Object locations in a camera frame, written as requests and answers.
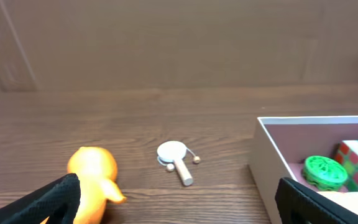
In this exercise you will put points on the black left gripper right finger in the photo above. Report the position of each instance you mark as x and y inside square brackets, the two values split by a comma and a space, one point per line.
[297, 203]

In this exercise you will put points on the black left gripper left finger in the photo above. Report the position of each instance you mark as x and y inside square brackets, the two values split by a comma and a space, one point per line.
[56, 202]

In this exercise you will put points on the green round cap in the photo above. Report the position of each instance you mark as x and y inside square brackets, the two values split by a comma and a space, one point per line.
[324, 173]

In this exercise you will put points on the orange dinosaur toy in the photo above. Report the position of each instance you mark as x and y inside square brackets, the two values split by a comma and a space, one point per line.
[97, 170]

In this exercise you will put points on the white box with pink interior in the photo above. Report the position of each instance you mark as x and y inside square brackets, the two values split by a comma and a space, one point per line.
[282, 143]

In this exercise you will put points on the white wooden rattle drum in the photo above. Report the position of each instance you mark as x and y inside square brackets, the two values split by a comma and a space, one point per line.
[171, 154]

